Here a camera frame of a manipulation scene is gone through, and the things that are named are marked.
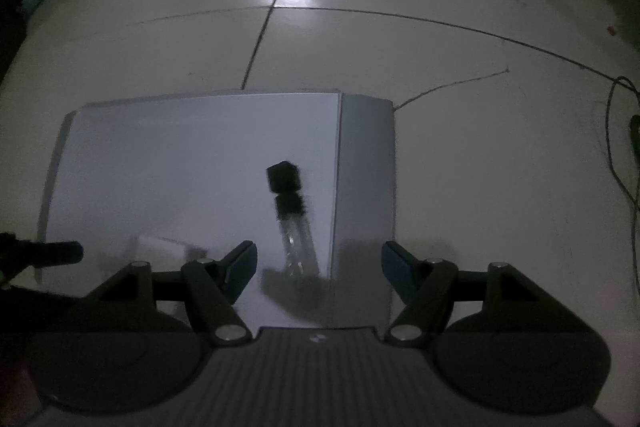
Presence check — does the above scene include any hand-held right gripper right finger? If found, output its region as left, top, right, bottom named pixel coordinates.
left=381, top=241, right=552, bottom=348

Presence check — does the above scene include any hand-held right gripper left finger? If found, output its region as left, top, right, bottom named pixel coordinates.
left=88, top=240, right=259, bottom=348

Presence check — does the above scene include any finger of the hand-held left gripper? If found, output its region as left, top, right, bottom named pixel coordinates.
left=0, top=232, right=84, bottom=289

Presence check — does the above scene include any clear bottle with black cap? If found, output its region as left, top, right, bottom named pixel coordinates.
left=265, top=161, right=322, bottom=281

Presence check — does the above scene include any white desktop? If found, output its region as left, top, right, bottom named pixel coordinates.
left=36, top=91, right=399, bottom=334

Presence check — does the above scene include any black cable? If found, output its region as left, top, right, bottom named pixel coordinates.
left=604, top=76, right=640, bottom=299

